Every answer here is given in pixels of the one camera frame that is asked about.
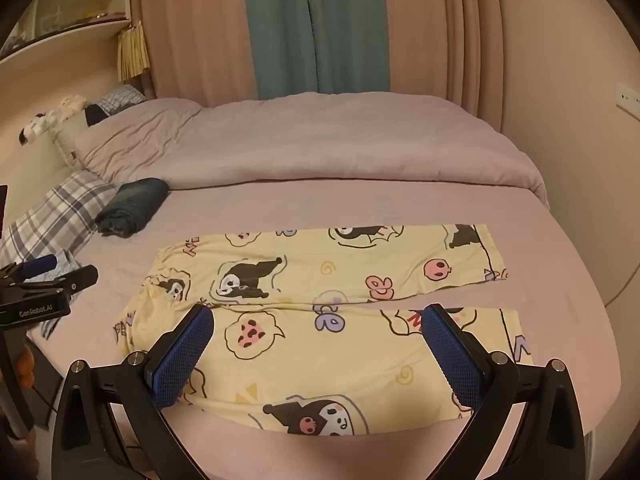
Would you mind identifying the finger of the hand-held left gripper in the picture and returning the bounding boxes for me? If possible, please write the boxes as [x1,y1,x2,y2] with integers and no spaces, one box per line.
[0,254,59,284]
[15,264,100,295]

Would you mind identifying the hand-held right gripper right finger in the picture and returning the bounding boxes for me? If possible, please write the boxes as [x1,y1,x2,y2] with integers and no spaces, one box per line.
[420,303,586,480]

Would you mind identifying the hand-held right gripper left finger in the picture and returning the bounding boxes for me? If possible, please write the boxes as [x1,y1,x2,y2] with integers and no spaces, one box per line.
[50,303,216,480]

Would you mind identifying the yellow cartoon print blanket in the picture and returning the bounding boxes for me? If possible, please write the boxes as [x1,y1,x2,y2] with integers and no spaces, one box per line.
[112,223,535,437]

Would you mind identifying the person's left hand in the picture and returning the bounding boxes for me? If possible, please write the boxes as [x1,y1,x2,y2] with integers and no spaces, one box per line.
[19,346,35,392]

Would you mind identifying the grey plaid pillow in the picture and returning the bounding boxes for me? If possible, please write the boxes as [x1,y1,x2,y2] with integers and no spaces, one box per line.
[0,170,119,267]

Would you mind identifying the dark blue folded cloth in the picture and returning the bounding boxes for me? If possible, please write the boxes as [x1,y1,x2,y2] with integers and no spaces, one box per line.
[94,177,171,239]

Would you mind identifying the bed with pink sheet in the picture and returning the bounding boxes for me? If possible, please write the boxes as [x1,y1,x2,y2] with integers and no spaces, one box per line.
[27,175,617,480]

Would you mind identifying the cream pillow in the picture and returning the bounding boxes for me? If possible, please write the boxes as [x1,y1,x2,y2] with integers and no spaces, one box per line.
[52,114,97,170]

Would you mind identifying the black and white plush toys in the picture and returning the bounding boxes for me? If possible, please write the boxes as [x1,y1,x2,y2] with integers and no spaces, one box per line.
[18,95,89,144]

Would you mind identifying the small plaid pillow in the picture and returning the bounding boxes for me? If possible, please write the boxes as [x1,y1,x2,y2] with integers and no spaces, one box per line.
[94,84,149,112]

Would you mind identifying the yellow tassel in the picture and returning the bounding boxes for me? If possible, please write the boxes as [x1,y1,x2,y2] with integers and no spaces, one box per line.
[117,20,151,83]

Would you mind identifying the pink pillow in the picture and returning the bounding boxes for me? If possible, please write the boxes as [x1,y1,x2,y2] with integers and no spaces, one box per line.
[74,92,551,211]

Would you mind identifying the pink curtain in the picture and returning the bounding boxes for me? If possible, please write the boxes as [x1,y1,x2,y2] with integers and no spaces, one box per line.
[128,0,507,127]

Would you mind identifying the white power strip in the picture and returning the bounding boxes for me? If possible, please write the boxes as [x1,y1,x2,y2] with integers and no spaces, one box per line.
[615,82,640,122]

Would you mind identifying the teal curtain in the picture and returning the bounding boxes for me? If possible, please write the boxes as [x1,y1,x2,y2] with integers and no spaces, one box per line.
[241,0,391,102]

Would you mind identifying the curved wall shelf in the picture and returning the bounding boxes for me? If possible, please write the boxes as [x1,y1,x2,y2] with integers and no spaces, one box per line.
[0,0,134,67]

